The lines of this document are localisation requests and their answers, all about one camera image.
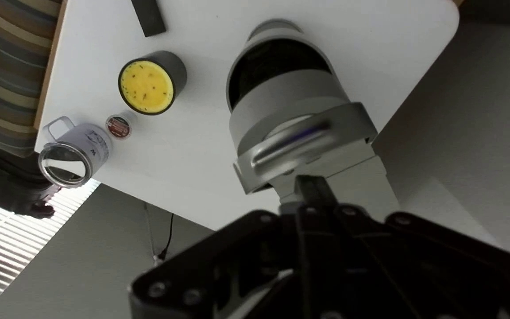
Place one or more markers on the white plastic board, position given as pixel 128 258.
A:
pixel 195 152

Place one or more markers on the black remote control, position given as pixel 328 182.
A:
pixel 149 16

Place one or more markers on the striped fabric sofa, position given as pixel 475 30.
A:
pixel 13 63

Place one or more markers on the dark jar yellow candle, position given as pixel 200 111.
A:
pixel 147 85

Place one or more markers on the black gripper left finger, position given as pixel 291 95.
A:
pixel 230 265

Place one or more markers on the small red round disc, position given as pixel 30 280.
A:
pixel 117 125

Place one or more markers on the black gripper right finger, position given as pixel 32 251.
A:
pixel 420 265

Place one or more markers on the white window blinds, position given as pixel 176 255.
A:
pixel 7 248

